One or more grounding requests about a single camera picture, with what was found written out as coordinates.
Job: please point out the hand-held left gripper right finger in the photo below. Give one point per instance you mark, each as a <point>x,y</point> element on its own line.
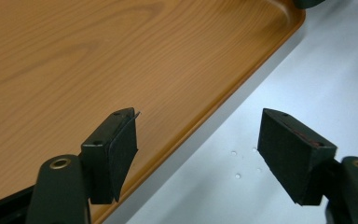
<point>292,155</point>

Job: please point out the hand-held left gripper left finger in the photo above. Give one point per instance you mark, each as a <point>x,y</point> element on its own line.
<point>105,155</point>

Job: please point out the dark round object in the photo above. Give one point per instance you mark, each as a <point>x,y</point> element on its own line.
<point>307,3</point>

